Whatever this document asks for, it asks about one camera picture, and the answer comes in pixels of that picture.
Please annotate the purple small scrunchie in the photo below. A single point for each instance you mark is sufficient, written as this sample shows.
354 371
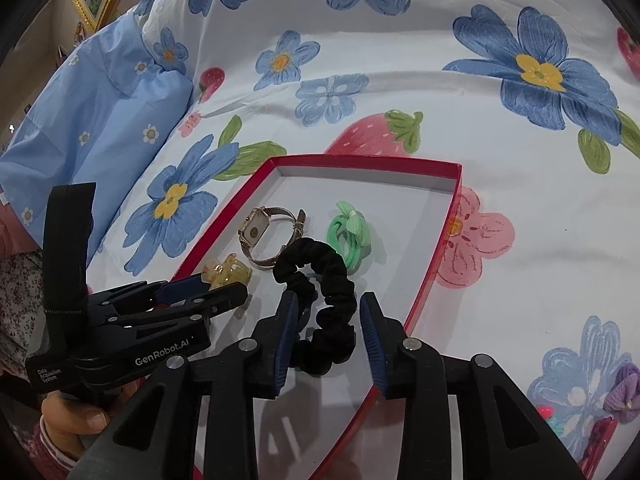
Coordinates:
625 385

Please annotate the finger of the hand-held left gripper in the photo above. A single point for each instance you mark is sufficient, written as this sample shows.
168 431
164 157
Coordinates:
200 310
182 290

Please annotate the light blue daisy quilt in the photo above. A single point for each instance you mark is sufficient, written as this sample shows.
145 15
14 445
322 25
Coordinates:
100 110

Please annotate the red cardboard box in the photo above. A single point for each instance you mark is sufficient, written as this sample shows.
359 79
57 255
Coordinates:
390 200

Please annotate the floral patterned clothing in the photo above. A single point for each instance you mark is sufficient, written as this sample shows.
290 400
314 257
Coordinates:
20 300

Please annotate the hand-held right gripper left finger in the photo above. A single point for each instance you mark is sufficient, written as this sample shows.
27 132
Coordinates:
286 340

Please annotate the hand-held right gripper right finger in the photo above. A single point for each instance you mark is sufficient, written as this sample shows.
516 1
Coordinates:
372 345

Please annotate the floral strawberry bed sheet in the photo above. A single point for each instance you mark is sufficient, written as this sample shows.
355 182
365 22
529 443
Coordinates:
375 60

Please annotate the black scrunchie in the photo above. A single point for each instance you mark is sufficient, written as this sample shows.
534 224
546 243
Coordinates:
330 270

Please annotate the yellow hair claw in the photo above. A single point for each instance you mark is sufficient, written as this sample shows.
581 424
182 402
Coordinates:
225 270

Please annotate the person's left hand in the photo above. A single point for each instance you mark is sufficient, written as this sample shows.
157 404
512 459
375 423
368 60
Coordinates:
75 415

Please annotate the gold wrist watch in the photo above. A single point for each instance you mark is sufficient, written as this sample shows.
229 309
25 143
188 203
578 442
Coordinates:
250 230

